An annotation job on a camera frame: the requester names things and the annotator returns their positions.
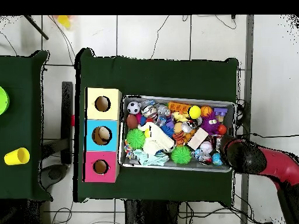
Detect brown toy football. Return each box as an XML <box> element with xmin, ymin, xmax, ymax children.
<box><xmin>126</xmin><ymin>114</ymin><xmax>139</xmax><ymax>130</ymax></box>

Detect bright green bowl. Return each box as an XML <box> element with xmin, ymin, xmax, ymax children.
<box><xmin>0</xmin><ymin>86</ymin><xmax>11</xmax><ymax>116</ymax></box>

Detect black and white soccer ball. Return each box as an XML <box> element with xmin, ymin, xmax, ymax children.
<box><xmin>126</xmin><ymin>100</ymin><xmax>142</xmax><ymax>116</ymax></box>

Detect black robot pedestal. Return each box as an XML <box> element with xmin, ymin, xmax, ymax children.
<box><xmin>124</xmin><ymin>199</ymin><xmax>181</xmax><ymax>224</ymax></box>

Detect orange toy basketball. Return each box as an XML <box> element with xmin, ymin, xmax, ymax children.
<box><xmin>200</xmin><ymin>105</ymin><xmax>214</xmax><ymax>117</ymax></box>

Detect green spiky rubber ball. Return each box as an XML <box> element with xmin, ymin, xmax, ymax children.
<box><xmin>126</xmin><ymin>128</ymin><xmax>146</xmax><ymax>150</ymax></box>
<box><xmin>171</xmin><ymin>145</ymin><xmax>192</xmax><ymax>165</ymax></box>

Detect dark green table cloth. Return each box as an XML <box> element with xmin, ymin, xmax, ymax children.
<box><xmin>74</xmin><ymin>47</ymin><xmax>239</xmax><ymax>206</ymax></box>
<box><xmin>0</xmin><ymin>50</ymin><xmax>53</xmax><ymax>202</ymax></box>

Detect cream knitted cloth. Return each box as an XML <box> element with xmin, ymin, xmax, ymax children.
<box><xmin>137</xmin><ymin>121</ymin><xmax>176</xmax><ymax>156</ymax></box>

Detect yellow plastic cup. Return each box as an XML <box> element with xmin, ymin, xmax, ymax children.
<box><xmin>4</xmin><ymin>147</ymin><xmax>30</xmax><ymax>166</ymax></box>

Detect black rod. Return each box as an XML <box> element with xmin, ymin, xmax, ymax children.
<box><xmin>23</xmin><ymin>15</ymin><xmax>50</xmax><ymax>40</ymax></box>

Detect silver mesh bin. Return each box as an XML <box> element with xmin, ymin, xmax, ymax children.
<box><xmin>118</xmin><ymin>94</ymin><xmax>237</xmax><ymax>173</ymax></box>

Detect dark grey stand base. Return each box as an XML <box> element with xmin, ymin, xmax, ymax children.
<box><xmin>39</xmin><ymin>163</ymin><xmax>69</xmax><ymax>190</ymax></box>

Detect black upright panel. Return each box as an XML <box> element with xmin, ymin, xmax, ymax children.
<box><xmin>61</xmin><ymin>81</ymin><xmax>74</xmax><ymax>165</ymax></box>

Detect yellow plastic object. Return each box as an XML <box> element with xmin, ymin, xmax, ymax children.
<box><xmin>56</xmin><ymin>15</ymin><xmax>74</xmax><ymax>29</ymax></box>

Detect black cable with plug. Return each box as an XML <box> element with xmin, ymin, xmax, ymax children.
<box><xmin>249</xmin><ymin>132</ymin><xmax>299</xmax><ymax>139</ymax></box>

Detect light blue cloth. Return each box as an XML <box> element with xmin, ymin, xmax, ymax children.
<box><xmin>133</xmin><ymin>148</ymin><xmax>170</xmax><ymax>167</ymax></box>

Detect wooden box with three holes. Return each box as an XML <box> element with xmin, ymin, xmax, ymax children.
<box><xmin>82</xmin><ymin>87</ymin><xmax>123</xmax><ymax>183</ymax></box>

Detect purple furry monster toy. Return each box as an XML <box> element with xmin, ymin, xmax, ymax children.
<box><xmin>201</xmin><ymin>111</ymin><xmax>221</xmax><ymax>135</ymax></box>

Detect yellow smooth ball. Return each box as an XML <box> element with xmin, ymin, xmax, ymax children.
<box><xmin>187</xmin><ymin>105</ymin><xmax>202</xmax><ymax>120</ymax></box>

